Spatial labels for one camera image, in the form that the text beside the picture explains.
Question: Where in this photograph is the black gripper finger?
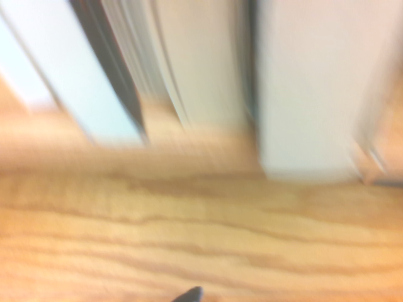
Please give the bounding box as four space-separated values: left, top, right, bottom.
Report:
171 285 205 302

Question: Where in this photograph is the blue Darwin's Radio paperback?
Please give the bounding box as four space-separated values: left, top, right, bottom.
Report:
254 0 403 185

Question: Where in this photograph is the black spine white book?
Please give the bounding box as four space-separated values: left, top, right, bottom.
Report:
102 0 254 135

